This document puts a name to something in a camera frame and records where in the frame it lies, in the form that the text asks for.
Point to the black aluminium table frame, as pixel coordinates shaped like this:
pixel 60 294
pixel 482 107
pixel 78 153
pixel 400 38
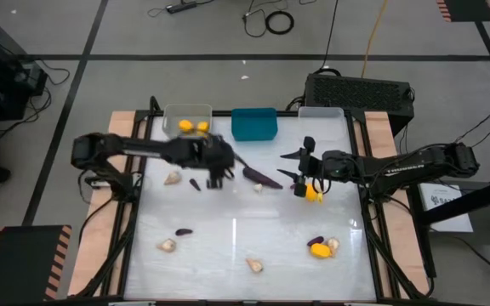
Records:
pixel 221 113

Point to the large purple eggplant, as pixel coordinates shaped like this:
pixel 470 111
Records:
pixel 260 176

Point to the yellow lemon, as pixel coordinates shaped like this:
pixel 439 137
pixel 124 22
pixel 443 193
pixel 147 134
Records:
pixel 311 193
pixel 320 251
pixel 202 126
pixel 185 125

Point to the white garlic bulb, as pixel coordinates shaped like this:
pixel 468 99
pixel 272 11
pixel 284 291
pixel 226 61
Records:
pixel 333 244

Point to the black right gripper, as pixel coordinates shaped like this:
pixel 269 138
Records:
pixel 313 166

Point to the white paper sign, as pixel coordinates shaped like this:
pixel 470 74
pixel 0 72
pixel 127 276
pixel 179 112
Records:
pixel 445 212

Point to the yellow label tag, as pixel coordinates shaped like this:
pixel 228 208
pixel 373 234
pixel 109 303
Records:
pixel 320 198

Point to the teal plastic basket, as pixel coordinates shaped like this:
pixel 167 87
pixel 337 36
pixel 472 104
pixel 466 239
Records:
pixel 253 125

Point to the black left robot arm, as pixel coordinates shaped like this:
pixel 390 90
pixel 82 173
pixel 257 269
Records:
pixel 143 149

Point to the small beige garlic bulb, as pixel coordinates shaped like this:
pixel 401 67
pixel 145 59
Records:
pixel 258 187

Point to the black metal beam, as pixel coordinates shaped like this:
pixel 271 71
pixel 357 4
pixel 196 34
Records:
pixel 474 200

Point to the clear plastic basket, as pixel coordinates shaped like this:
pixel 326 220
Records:
pixel 321 123

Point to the black computer case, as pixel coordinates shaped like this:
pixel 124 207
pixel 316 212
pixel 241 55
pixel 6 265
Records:
pixel 355 93

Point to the black mat with hazard stripes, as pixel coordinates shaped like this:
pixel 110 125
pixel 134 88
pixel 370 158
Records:
pixel 466 8
pixel 19 263

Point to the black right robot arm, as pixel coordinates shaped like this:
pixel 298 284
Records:
pixel 398 163

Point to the black power strip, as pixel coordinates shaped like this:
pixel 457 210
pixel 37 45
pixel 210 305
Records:
pixel 181 7

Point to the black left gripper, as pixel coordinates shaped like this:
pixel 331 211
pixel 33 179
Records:
pixel 213 155

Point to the light wooden side board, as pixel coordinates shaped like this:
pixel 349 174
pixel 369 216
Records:
pixel 381 127
pixel 119 123

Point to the white plastic basket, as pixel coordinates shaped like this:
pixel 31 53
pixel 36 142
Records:
pixel 170 117

